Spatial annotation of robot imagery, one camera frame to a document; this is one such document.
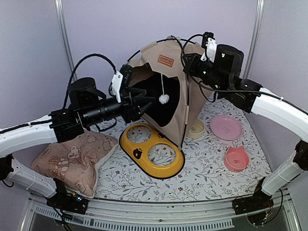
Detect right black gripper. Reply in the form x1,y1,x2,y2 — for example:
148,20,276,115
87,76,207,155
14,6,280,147
182,52,227,95

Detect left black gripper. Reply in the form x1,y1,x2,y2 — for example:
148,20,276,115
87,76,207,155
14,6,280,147
82,87,156,127

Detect beige fabric pet tent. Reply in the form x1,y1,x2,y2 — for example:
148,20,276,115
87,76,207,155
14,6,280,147
127,41,212,148

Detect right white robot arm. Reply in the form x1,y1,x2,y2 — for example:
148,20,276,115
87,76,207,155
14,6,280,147
181,44,308,210

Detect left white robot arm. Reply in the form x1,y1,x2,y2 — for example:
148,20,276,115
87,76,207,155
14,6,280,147
0,74,155,209

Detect brown patterned pet cushion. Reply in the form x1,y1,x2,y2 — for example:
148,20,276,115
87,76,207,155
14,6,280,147
31,131,118,198

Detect white pompom toy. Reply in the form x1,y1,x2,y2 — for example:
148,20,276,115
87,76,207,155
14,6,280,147
159,74,169,104

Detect yellow double bowl holder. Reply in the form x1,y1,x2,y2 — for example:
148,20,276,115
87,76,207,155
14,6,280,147
119,123,185,179

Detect pink flat plate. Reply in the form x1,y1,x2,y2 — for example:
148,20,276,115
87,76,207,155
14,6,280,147
210,115,243,141

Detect cream small bowl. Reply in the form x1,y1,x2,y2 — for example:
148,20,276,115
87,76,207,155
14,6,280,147
186,119,205,139

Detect pink cat-ear bowl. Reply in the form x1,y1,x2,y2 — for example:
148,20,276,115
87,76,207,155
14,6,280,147
224,146,250,173

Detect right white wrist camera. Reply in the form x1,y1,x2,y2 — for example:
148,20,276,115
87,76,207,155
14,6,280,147
200,32,217,62

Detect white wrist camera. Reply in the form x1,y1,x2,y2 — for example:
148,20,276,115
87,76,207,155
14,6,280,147
200,32,217,62
109,64,133,103

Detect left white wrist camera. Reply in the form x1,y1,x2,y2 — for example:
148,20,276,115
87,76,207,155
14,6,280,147
109,64,133,103

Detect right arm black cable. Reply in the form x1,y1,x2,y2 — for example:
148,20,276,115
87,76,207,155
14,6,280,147
180,33,308,114

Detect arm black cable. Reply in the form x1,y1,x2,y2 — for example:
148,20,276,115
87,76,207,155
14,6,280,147
180,33,308,114
63,53,117,109

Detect right aluminium frame post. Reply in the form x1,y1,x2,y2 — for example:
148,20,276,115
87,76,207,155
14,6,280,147
243,0,265,79

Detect aluminium frame post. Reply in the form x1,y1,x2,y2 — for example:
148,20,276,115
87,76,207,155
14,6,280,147
54,0,74,71
243,0,265,79

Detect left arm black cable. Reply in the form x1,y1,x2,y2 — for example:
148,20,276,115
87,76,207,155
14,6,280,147
63,53,117,109

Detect front aluminium table rail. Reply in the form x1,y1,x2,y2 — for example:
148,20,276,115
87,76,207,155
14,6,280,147
21,190,303,231

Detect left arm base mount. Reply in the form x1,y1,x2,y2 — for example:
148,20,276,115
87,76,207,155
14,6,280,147
46,178,89,215

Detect left aluminium frame post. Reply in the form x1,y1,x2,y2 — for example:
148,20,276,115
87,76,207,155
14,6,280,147
54,0,74,71

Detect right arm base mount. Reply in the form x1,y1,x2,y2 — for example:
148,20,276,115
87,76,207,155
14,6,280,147
232,178,274,226

